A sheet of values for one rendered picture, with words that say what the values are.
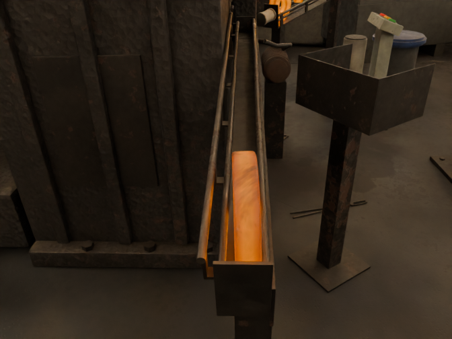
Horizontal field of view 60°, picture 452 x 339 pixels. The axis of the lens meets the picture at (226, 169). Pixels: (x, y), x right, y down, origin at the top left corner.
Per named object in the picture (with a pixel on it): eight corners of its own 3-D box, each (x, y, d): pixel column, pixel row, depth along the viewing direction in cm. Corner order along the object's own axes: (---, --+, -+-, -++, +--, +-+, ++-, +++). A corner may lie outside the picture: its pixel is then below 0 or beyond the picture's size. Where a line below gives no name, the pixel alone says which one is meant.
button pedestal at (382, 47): (360, 132, 228) (379, 19, 196) (350, 116, 248) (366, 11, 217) (388, 132, 227) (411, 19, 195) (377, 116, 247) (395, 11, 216)
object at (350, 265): (340, 305, 123) (379, 79, 86) (284, 255, 142) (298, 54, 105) (383, 278, 132) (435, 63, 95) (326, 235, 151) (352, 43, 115)
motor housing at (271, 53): (260, 161, 202) (262, 56, 174) (259, 142, 221) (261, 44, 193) (286, 161, 201) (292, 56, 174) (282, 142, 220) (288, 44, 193)
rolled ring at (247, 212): (253, 127, 59) (231, 128, 59) (263, 201, 44) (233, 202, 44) (252, 222, 69) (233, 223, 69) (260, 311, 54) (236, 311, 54)
